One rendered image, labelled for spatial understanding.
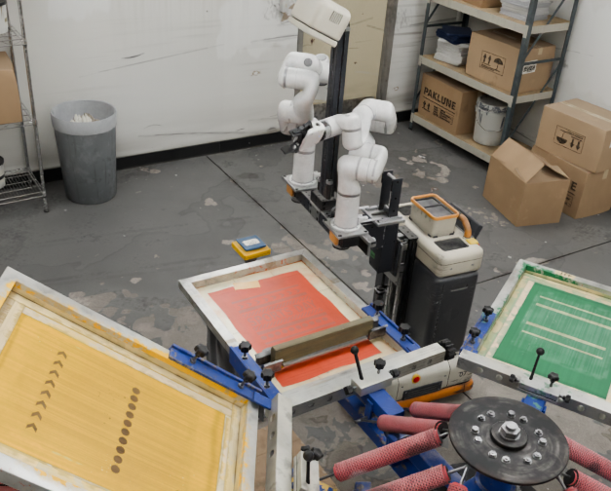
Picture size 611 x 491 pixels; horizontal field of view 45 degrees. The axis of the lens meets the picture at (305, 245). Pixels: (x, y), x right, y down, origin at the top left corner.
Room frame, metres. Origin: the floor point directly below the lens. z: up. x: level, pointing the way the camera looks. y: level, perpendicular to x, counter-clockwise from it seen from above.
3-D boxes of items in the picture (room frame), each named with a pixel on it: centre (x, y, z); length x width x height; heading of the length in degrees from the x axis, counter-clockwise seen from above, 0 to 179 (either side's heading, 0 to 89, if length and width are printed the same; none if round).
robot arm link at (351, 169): (2.71, -0.17, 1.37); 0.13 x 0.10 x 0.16; 73
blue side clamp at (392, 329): (2.21, -0.33, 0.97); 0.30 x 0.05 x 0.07; 33
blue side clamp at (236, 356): (1.91, 0.13, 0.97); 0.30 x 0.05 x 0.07; 33
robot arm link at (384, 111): (2.90, -0.25, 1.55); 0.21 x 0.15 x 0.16; 163
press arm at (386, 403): (1.79, -0.28, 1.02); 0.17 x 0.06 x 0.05; 33
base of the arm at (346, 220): (2.72, -0.17, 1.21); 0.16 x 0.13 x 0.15; 116
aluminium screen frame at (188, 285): (2.26, 0.03, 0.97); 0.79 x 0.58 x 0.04; 33
